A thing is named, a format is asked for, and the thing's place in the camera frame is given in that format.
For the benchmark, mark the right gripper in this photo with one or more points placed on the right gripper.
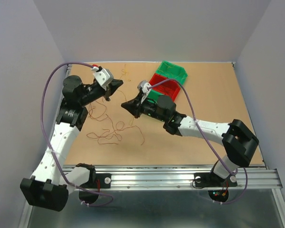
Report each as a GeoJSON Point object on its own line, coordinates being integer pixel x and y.
{"type": "Point", "coordinates": [134, 107]}

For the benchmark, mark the green plastic bin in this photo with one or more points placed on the green plastic bin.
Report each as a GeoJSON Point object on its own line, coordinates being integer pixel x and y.
{"type": "Point", "coordinates": [153, 96]}
{"type": "Point", "coordinates": [170, 70]}

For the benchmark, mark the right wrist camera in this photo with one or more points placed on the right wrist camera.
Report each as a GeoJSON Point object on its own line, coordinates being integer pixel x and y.
{"type": "Point", "coordinates": [144, 86]}

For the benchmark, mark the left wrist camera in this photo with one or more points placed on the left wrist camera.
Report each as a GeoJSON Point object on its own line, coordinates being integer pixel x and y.
{"type": "Point", "coordinates": [103, 76]}

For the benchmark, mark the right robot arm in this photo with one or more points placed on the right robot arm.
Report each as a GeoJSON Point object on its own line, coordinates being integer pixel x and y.
{"type": "Point", "coordinates": [238, 141]}

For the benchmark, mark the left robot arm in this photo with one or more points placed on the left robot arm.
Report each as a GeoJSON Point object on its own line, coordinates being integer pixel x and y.
{"type": "Point", "coordinates": [48, 187]}

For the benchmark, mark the aluminium mounting rail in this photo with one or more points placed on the aluminium mounting rail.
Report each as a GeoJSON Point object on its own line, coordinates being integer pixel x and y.
{"type": "Point", "coordinates": [184, 177]}

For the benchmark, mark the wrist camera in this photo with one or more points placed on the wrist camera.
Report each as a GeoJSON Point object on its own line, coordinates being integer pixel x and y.
{"type": "Point", "coordinates": [144, 86]}
{"type": "Point", "coordinates": [103, 76]}

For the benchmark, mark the red plastic bin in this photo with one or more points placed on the red plastic bin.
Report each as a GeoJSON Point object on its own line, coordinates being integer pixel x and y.
{"type": "Point", "coordinates": [169, 88]}

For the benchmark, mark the left aluminium frame post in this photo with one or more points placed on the left aluminium frame post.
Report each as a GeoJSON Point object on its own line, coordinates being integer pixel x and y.
{"type": "Point", "coordinates": [68, 70]}

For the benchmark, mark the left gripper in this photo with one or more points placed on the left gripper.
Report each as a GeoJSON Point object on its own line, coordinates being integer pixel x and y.
{"type": "Point", "coordinates": [113, 85]}

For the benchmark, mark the far green plastic bin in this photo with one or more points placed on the far green plastic bin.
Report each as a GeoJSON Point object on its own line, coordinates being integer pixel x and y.
{"type": "Point", "coordinates": [170, 70]}

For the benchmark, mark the near green plastic bin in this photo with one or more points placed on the near green plastic bin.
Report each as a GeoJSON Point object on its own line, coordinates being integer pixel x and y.
{"type": "Point", "coordinates": [153, 96]}

